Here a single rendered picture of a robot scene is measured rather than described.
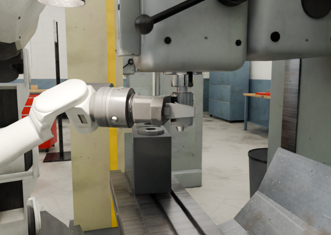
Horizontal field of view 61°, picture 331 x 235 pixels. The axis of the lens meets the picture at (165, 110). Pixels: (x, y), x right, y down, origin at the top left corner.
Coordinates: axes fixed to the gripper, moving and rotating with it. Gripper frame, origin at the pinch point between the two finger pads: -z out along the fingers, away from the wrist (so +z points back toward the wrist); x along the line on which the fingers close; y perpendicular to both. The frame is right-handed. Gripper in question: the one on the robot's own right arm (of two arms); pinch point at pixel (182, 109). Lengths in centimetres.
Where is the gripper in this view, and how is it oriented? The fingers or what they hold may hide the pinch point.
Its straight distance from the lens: 59.5
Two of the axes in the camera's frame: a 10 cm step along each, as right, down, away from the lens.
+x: 1.7, -1.2, 9.8
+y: -0.2, 9.9, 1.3
